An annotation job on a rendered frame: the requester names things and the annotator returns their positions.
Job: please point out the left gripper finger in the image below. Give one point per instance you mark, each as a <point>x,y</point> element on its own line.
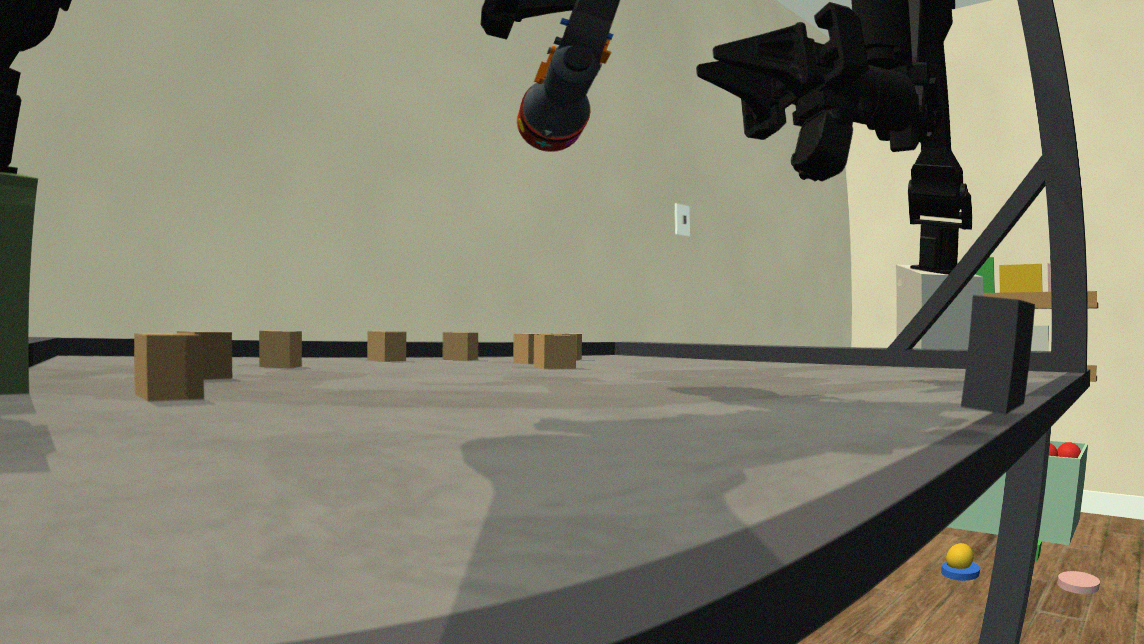
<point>532,8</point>

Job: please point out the tan block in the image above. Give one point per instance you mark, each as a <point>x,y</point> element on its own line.
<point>386,346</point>
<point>555,351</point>
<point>217,354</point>
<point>168,366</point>
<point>523,348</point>
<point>280,349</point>
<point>578,345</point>
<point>460,346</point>

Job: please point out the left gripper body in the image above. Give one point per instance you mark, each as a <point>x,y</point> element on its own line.
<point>498,26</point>

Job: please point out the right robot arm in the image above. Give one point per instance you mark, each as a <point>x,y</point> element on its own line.
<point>936,188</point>

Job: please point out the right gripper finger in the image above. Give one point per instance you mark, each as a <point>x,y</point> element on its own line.
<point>750,86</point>
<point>783,54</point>

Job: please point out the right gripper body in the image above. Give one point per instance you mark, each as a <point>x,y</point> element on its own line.
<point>848,41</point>

